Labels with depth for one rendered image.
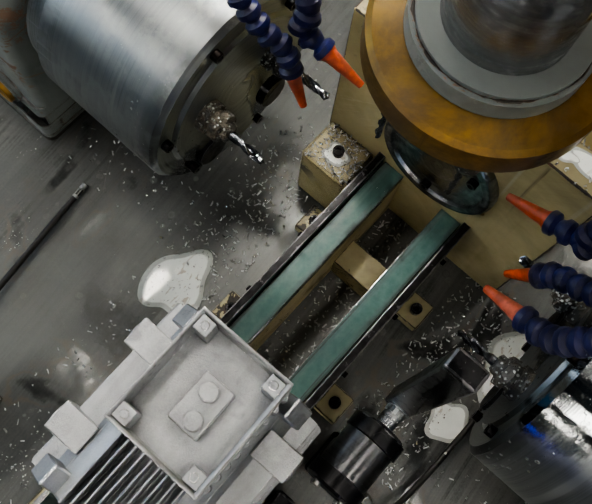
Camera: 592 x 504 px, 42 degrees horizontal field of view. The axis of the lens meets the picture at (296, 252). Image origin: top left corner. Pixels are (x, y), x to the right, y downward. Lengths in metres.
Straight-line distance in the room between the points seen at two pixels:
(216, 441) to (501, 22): 0.40
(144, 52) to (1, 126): 0.43
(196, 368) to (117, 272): 0.38
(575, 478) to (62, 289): 0.66
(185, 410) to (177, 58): 0.32
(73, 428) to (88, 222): 0.40
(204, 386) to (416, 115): 0.29
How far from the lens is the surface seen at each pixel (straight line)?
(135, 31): 0.75
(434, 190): 0.90
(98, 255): 1.04
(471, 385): 0.55
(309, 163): 0.96
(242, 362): 0.67
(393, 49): 0.53
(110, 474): 0.68
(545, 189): 0.77
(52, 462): 0.71
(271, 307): 0.88
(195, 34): 0.73
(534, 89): 0.51
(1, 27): 0.89
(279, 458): 0.70
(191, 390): 0.66
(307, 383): 0.87
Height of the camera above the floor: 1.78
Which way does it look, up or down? 73 degrees down
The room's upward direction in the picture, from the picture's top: 11 degrees clockwise
